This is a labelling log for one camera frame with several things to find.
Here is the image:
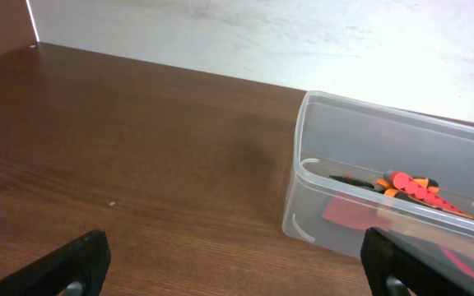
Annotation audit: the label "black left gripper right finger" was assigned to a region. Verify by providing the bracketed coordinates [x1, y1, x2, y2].
[360, 228, 474, 296]

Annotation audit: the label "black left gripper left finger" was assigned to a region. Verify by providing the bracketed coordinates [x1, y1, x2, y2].
[0, 229, 111, 296]

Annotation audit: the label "red handled cutting pliers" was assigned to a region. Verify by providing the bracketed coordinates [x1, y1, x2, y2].
[440, 246, 474, 278]

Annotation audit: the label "orange black needle-nose pliers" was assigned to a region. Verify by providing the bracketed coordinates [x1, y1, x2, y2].
[328, 172, 474, 227]

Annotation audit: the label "orange screwdriver bit holder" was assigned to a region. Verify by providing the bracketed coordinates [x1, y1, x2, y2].
[375, 171, 474, 220]

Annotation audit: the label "clear plastic container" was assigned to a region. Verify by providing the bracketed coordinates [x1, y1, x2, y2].
[282, 91, 474, 270]

